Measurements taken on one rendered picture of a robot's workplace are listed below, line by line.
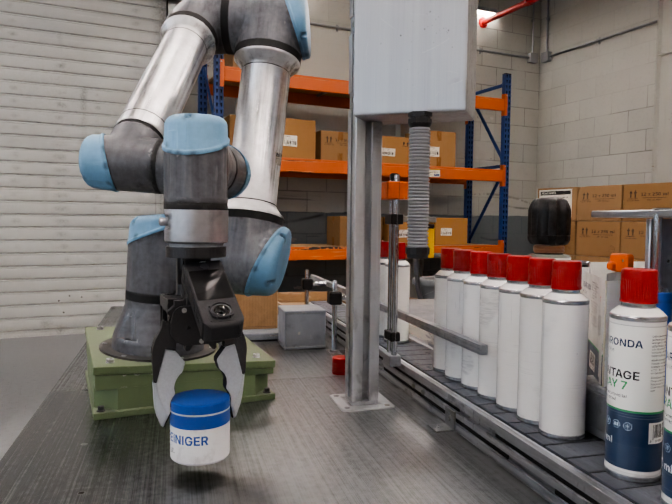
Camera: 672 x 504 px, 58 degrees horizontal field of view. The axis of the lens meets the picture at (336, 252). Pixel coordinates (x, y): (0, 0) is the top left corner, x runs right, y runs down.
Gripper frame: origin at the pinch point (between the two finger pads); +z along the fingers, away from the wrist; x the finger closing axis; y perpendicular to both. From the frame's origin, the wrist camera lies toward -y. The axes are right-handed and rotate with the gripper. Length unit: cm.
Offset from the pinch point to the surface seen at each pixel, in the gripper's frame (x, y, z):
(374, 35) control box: -28, 10, -50
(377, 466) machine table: -19.9, -7.6, 6.6
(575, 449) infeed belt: -36.4, -22.7, 1.6
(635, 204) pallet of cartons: -333, 212, -34
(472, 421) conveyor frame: -35.7, -5.5, 3.8
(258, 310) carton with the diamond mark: -31, 76, 0
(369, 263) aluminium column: -30.6, 15.4, -16.3
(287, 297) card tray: -60, 132, 5
